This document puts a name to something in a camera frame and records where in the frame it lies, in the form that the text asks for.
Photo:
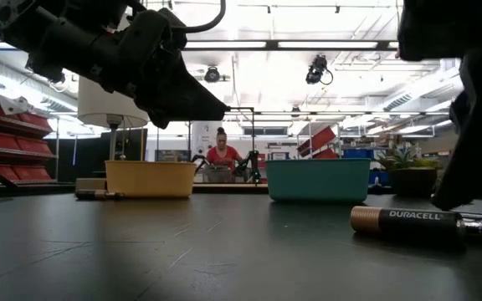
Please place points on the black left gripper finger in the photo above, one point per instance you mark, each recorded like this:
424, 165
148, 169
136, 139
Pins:
195, 102

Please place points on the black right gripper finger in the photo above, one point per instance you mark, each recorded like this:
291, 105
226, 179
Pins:
471, 171

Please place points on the black copper Duracell battery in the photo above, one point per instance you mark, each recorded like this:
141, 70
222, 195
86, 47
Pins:
408, 221
94, 195

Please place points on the yellow plastic bin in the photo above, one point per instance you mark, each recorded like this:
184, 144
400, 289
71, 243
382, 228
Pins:
149, 180

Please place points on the teal plastic bin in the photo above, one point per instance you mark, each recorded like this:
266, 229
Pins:
316, 182

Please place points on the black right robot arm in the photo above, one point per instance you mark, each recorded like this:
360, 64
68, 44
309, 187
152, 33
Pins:
442, 25

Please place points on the black background robot arm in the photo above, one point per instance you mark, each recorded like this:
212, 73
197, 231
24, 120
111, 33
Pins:
199, 161
249, 165

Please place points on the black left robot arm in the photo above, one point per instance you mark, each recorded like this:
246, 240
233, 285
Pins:
57, 37

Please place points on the small potted succulent plant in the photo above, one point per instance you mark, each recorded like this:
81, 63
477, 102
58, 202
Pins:
412, 180

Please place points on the seated person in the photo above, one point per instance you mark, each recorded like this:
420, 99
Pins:
223, 156

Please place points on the white lamp with wooden base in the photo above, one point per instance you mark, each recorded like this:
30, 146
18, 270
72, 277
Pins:
98, 104

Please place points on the blue storage bin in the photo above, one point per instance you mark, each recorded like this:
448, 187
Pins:
379, 177
358, 153

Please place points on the black partition panel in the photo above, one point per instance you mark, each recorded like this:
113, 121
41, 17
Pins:
86, 154

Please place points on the metal shelf rack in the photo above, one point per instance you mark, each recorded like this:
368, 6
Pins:
57, 146

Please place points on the black ceiling camera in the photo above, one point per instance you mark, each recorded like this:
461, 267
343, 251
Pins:
317, 69
212, 74

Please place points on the black aluminium table frame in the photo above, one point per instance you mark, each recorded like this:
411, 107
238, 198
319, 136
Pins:
36, 189

